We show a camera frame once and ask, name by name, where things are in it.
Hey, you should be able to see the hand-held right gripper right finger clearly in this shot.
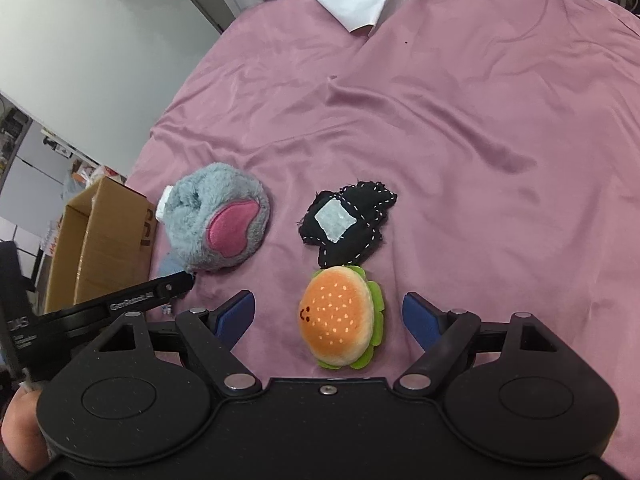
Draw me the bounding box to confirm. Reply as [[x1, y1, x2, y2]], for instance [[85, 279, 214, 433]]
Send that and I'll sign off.
[[395, 291, 576, 393]]

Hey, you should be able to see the black felt toy white patch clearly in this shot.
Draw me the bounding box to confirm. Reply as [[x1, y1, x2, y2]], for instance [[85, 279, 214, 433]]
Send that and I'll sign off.
[[298, 179, 399, 268]]

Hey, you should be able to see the pink bed sheet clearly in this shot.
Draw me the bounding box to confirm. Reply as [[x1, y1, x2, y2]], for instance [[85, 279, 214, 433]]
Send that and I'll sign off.
[[125, 0, 640, 480]]

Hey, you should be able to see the brown cardboard box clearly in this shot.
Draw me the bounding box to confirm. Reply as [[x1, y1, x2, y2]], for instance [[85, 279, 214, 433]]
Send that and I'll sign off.
[[44, 177, 160, 317]]

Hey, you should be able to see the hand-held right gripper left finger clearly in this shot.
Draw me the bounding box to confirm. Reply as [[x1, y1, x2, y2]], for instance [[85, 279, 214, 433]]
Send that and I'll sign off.
[[75, 290, 263, 393]]

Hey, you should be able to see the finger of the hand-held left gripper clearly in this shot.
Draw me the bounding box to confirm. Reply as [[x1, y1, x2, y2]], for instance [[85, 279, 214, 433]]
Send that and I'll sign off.
[[102, 272, 197, 322]]

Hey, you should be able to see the hamburger plush toy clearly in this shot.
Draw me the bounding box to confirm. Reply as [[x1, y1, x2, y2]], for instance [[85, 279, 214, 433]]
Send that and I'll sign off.
[[298, 265, 386, 371]]

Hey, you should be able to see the person's left hand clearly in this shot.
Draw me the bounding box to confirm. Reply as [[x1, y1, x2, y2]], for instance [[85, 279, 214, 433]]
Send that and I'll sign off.
[[1, 389, 47, 473]]

